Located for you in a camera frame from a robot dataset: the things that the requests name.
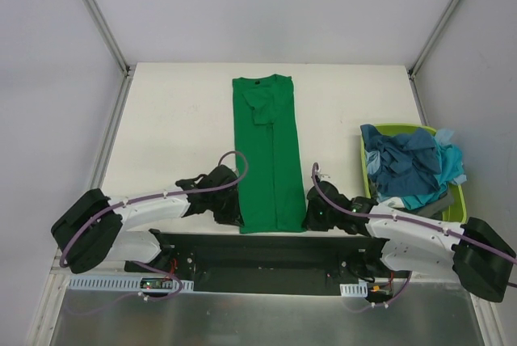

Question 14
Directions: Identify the green t-shirt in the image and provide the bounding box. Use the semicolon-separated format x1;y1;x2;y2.
232;74;306;234

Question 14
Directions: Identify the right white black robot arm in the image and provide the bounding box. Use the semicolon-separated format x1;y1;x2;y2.
304;181;516;302

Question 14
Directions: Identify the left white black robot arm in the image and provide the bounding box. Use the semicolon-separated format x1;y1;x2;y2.
51;164;244;274

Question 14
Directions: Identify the dark blue t-shirt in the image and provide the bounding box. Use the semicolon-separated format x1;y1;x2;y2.
360;124;442;197

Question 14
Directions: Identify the grey t-shirt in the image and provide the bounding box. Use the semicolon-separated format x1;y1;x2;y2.
411;192;454;220

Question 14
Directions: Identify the lime green plastic basket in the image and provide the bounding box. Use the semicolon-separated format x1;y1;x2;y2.
360;124;466;223

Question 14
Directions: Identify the teal blue t-shirt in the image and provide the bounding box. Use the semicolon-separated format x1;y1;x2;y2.
401;129;467;211

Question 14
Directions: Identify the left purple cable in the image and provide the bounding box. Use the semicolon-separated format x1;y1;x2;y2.
59;150;250;317

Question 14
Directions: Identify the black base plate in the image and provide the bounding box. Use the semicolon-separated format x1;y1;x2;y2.
149;233;409;296

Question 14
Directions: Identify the right white cable duct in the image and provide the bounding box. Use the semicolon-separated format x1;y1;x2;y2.
339;282;368;298

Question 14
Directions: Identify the white cable duct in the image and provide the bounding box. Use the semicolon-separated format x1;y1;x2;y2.
339;282;368;298
68;276;194;293

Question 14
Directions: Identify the left white cable duct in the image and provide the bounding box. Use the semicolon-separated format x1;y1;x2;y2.
68;276;194;293

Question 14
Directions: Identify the left aluminium frame post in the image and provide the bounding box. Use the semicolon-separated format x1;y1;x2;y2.
82;0;131;77

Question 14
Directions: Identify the aluminium frame post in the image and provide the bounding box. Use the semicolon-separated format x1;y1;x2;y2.
82;0;131;77
408;0;464;80

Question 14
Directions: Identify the right aluminium frame post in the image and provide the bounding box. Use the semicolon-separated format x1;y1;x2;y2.
408;0;464;80

